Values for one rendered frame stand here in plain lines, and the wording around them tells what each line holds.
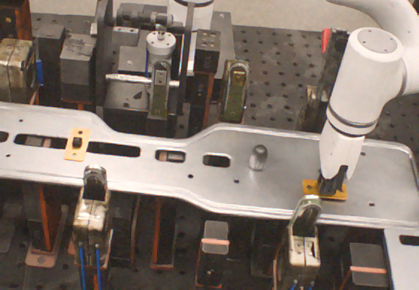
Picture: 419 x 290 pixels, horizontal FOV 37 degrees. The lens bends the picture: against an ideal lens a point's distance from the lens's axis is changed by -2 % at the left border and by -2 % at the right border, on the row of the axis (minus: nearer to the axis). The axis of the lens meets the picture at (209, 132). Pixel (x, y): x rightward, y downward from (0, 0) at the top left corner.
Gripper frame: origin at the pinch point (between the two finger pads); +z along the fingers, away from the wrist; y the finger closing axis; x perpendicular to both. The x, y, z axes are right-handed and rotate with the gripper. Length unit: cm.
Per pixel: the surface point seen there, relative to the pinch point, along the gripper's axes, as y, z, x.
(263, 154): -4.0, -1.0, -12.1
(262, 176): -2.3, 3.0, -11.7
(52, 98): -24, 10, -56
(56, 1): -200, 103, -101
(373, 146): -13.6, 3.1, 11.4
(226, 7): -211, 103, -12
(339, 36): -19.8, -17.9, -0.4
